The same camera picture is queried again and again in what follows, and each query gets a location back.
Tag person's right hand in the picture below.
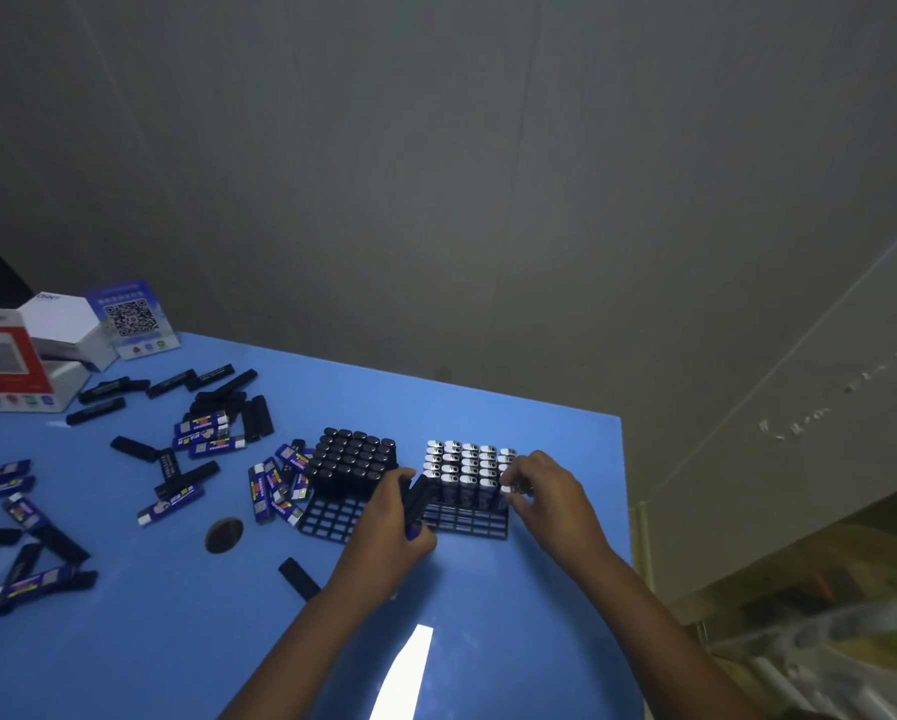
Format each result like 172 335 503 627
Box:
498 450 615 587

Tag person's left hand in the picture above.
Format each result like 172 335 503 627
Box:
327 468 438 613

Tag black grid tray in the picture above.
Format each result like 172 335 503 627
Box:
295 428 399 546
420 440 517 541

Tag black slim lighter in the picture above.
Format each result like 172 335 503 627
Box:
277 557 322 602
401 474 436 539

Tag row of black lighters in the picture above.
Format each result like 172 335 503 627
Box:
309 428 399 500

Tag row of blue lighters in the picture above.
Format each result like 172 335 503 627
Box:
421 440 517 511

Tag pile of mixed lighters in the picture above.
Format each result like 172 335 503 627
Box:
0 364 314 617

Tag person's left forearm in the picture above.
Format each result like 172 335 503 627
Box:
219 584 371 720

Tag person's right forearm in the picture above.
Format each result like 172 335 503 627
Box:
579 550 764 720

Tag dark round disc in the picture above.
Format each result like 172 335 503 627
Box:
204 517 246 556

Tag crumpled clear plastic bags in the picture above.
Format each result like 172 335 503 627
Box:
710 591 897 720

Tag blue code sign stand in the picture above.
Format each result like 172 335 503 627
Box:
84 279 182 362

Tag white cardboard box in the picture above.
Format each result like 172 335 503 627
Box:
18 291 119 374

